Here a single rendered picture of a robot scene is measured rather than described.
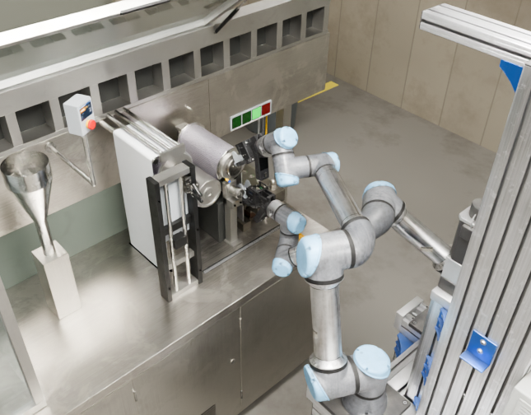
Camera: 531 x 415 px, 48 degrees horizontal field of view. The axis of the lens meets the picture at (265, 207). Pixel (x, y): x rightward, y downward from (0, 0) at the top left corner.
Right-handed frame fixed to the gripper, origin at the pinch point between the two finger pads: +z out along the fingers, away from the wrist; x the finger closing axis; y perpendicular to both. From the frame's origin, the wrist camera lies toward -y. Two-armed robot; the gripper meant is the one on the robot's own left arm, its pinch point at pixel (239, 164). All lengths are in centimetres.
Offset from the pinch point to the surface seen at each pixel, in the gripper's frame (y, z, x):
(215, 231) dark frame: -21.3, 25.5, 8.2
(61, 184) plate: 21, 29, 54
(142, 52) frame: 52, 5, 14
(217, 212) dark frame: -13.7, 16.4, 8.2
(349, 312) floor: -105, 73, -71
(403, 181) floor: -69, 116, -197
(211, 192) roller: -5.1, 9.2, 11.0
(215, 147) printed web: 9.5, 5.9, 2.7
